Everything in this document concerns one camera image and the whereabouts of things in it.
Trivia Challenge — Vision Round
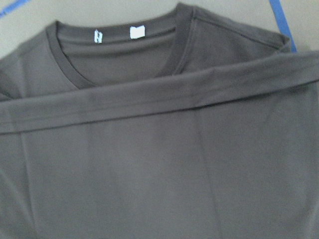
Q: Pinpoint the dark brown t-shirt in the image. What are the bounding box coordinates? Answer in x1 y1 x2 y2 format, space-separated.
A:
0 3 319 239

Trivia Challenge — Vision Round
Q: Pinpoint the blue tape line crosswise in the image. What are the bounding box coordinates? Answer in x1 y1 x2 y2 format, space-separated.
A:
0 0 29 17

